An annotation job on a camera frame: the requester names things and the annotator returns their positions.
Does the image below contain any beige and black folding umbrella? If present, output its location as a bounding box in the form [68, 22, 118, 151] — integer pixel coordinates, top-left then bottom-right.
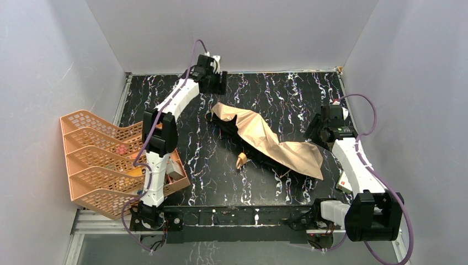
[211, 103, 323, 181]

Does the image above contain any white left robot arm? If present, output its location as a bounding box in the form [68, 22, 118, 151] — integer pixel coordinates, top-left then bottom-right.
[133, 52, 227, 230]

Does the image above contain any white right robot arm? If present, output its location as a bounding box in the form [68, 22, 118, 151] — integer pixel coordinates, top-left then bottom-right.
[304, 104, 402, 242]

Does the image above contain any white box with red label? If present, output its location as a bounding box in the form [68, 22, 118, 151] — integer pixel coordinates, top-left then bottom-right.
[336, 172, 352, 194]

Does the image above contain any grey box in organizer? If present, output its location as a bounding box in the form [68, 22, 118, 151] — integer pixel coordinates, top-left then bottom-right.
[166, 160, 186, 181]

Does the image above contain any orange plastic file organizer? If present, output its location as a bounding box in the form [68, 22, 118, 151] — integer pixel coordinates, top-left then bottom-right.
[60, 109, 191, 221]

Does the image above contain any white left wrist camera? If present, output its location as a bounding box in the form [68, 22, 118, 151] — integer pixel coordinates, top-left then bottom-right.
[204, 52, 221, 74]

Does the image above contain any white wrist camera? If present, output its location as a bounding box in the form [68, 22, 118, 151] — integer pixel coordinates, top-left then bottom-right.
[204, 52, 221, 74]
[332, 99, 350, 120]

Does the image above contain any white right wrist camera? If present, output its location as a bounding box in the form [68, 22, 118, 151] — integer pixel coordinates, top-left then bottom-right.
[332, 99, 350, 120]

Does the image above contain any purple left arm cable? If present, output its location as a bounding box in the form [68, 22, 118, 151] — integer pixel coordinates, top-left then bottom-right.
[120, 39, 209, 253]

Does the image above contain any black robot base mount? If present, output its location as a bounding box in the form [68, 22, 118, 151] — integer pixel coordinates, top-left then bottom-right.
[130, 205, 336, 249]

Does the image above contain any aluminium frame rail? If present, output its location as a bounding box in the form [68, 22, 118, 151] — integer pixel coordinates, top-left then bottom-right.
[63, 208, 412, 265]

